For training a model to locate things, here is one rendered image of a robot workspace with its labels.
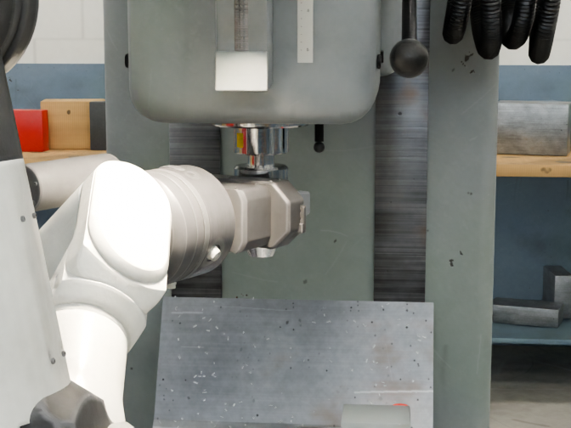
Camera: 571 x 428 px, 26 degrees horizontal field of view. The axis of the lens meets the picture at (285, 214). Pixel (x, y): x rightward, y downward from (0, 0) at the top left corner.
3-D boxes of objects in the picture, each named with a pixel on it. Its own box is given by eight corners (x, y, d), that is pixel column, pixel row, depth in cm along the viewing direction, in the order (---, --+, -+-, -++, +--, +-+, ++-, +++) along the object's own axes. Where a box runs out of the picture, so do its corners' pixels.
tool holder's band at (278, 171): (259, 182, 103) (259, 170, 103) (223, 177, 107) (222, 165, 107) (299, 177, 107) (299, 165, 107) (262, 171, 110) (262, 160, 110)
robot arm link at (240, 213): (307, 159, 101) (227, 172, 90) (306, 274, 102) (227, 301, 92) (180, 150, 107) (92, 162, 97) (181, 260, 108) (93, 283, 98)
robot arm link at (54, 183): (228, 237, 91) (134, 261, 82) (142, 318, 96) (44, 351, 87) (144, 119, 94) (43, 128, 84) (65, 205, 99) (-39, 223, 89)
